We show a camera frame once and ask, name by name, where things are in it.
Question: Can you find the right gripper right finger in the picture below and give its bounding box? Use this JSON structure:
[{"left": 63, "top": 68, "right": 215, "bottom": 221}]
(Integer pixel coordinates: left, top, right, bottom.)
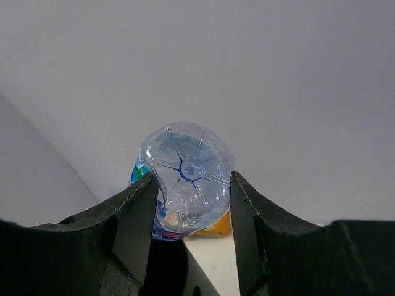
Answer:
[{"left": 230, "top": 172, "right": 394, "bottom": 295}]

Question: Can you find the black plastic bin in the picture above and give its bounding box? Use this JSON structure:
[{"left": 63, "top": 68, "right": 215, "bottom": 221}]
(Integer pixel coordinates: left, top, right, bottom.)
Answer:
[{"left": 139, "top": 239, "right": 219, "bottom": 296}]

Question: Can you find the clear bottle purple-blue label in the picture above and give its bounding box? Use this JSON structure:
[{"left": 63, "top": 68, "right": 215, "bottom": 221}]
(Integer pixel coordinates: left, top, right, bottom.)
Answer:
[{"left": 129, "top": 122, "right": 235, "bottom": 241}]

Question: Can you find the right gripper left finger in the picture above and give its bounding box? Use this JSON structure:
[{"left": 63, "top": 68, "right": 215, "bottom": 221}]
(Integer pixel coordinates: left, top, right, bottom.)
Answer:
[{"left": 1, "top": 174, "right": 157, "bottom": 295}]

